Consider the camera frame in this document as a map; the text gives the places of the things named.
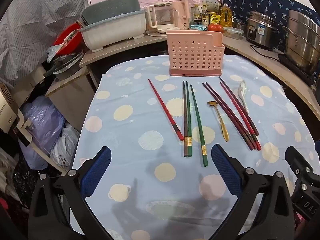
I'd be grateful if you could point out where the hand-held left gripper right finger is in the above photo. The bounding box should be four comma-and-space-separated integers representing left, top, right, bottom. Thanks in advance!
211, 144, 295, 240

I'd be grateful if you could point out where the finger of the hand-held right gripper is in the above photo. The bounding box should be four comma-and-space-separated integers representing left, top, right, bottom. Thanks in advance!
285, 146, 320, 182

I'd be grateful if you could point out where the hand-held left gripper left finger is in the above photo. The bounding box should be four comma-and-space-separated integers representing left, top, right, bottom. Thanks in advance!
28, 145, 112, 240

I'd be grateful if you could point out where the maroon chopstick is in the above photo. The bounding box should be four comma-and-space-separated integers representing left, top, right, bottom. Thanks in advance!
205, 82, 258, 149
202, 82, 254, 151

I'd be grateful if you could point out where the bright red chopstick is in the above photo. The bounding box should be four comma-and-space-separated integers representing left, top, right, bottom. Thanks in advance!
220, 82, 262, 151

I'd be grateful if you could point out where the green chopstick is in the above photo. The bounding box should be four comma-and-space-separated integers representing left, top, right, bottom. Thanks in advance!
185, 81, 193, 157
190, 84, 208, 167

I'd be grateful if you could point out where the brown chopstick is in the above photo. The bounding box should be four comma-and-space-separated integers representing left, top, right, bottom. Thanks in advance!
182, 81, 188, 157

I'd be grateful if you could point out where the red chopstick with black band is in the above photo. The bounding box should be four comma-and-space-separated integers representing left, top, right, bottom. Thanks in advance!
148, 79, 184, 141

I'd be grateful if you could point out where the pink perforated utensil holder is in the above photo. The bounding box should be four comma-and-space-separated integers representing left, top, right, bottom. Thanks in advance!
166, 31, 225, 77

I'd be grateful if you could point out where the pink patterned clothing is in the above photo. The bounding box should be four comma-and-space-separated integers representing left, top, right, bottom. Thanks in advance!
294, 212, 320, 234

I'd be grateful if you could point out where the white plastic bag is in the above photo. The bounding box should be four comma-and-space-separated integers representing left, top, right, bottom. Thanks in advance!
50, 124, 80, 174

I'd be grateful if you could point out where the gold metal spoon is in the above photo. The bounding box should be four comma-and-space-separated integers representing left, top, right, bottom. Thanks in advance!
207, 101, 229, 142

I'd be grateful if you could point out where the blue planet print tablecloth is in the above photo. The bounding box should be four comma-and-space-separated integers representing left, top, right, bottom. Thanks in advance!
69, 55, 314, 240

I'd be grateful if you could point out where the purple plastic bag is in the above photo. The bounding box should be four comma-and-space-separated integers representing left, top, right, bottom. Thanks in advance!
19, 96, 66, 170

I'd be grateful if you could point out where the white ceramic spoon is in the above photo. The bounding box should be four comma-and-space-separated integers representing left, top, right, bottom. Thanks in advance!
237, 80, 249, 113

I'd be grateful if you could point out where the low wooden cabinet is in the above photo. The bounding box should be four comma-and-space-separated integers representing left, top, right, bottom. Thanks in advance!
45, 67, 99, 132

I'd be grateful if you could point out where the black induction cooker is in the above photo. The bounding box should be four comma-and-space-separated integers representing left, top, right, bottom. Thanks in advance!
278, 52, 317, 85

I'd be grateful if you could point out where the wooden counter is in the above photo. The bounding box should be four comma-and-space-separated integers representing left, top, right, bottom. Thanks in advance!
79, 32, 168, 68
222, 35, 320, 119

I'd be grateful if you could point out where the black frying pan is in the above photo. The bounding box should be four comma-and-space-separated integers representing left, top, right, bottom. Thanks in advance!
44, 51, 84, 80

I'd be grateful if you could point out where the steel steamer pot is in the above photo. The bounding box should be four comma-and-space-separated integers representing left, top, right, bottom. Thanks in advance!
282, 10, 320, 74

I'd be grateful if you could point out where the translucent plastic bag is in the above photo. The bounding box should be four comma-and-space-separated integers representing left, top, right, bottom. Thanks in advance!
46, 44, 63, 62

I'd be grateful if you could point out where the glass food container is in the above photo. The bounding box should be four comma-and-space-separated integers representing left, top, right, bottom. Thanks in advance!
222, 27, 243, 40

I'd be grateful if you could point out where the steel rice cooker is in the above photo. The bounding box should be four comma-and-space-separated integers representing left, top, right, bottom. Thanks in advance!
246, 11, 280, 49

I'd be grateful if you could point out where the red plastic basin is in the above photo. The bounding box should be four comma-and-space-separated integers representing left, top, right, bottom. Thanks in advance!
54, 22, 83, 55

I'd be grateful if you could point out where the small steel pot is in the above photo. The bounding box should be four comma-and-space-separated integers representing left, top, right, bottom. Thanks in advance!
232, 20, 248, 31

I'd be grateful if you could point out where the grey white dish drainer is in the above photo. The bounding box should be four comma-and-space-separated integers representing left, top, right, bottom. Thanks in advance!
79, 0, 147, 53

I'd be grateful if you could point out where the yellow cooking oil bottle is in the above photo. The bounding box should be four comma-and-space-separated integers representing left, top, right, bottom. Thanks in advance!
220, 4, 233, 28

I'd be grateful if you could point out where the dark vinegar bottle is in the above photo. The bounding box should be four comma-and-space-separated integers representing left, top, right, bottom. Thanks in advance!
201, 5, 209, 27

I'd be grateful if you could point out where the dark soy sauce bottle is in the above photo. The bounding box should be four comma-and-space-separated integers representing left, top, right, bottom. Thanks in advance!
192, 4, 202, 25

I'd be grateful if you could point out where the white glass kettle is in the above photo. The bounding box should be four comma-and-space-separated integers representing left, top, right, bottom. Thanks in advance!
146, 3, 175, 33

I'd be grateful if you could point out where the navy floral cloth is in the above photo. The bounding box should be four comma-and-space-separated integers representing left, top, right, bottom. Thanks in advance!
222, 0, 320, 48

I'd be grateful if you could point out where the grey striped cloth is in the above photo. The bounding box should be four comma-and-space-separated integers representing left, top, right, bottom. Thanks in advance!
0, 0, 87, 80

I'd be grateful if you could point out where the white green carton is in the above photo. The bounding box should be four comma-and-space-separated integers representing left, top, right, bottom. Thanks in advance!
201, 0, 218, 13

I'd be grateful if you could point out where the black power cable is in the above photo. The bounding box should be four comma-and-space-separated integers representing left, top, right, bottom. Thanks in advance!
251, 45, 283, 62

